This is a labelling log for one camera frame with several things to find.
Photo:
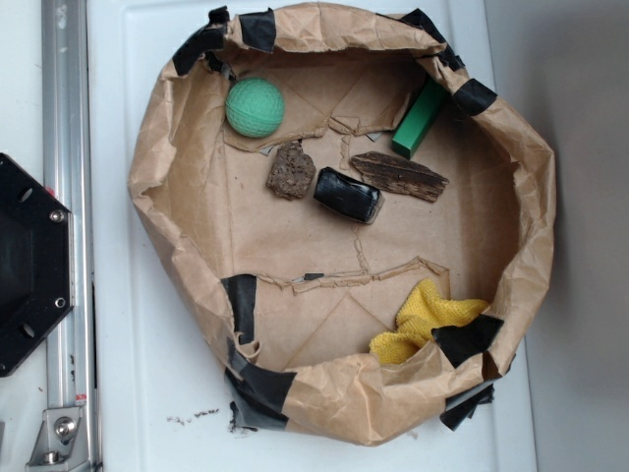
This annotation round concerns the aluminium extrusion rail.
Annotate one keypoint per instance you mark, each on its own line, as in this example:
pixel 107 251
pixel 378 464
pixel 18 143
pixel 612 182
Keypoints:
pixel 71 353

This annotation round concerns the white plastic tray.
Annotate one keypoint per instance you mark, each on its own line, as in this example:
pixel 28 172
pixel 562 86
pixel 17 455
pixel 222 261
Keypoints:
pixel 163 401

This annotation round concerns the black taped box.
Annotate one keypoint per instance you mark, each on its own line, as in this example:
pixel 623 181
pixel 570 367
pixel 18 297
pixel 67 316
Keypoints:
pixel 347 196

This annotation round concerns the green foam ball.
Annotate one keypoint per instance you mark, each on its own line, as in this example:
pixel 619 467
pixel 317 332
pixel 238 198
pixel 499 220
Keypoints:
pixel 255 108

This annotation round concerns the brown rock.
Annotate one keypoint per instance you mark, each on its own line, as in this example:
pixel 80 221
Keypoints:
pixel 292 172

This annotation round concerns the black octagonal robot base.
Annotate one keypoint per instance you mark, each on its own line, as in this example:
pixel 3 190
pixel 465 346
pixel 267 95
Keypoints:
pixel 36 291

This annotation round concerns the brown bark piece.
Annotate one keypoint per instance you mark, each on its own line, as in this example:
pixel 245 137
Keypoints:
pixel 399 175

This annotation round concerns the metal corner bracket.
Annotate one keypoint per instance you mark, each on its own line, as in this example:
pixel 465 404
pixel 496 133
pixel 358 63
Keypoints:
pixel 61 443

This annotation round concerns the brown paper bag bin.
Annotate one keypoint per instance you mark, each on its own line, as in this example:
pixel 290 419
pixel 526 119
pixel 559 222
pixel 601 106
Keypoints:
pixel 289 294

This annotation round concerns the yellow microfiber cloth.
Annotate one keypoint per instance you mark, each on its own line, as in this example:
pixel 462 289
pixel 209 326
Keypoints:
pixel 423 311

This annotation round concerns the green rectangular block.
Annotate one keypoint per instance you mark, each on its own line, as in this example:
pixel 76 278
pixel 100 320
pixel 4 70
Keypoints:
pixel 419 118

